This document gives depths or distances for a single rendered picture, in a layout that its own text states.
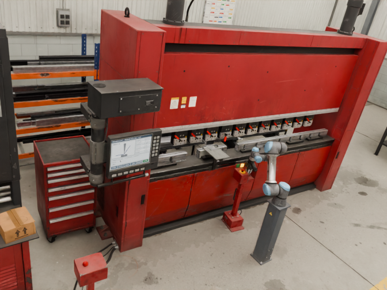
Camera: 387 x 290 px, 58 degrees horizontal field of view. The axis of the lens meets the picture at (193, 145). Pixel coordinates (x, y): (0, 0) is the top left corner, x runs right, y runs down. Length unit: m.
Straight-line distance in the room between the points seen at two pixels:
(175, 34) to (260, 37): 0.99
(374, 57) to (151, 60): 3.11
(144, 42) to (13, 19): 4.35
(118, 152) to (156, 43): 0.91
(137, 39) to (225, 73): 1.17
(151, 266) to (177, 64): 2.05
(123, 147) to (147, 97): 0.42
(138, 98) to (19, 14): 4.61
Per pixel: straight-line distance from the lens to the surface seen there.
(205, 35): 3.37
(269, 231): 3.87
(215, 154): 3.85
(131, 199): 3.52
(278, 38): 3.97
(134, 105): 2.61
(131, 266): 3.83
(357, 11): 4.99
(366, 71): 5.16
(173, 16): 3.26
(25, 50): 7.13
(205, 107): 3.67
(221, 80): 3.66
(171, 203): 3.97
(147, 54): 2.91
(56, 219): 3.84
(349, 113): 5.30
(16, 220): 2.72
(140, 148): 2.79
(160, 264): 3.87
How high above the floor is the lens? 2.82
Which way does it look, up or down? 27 degrees down
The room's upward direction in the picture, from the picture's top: 10 degrees clockwise
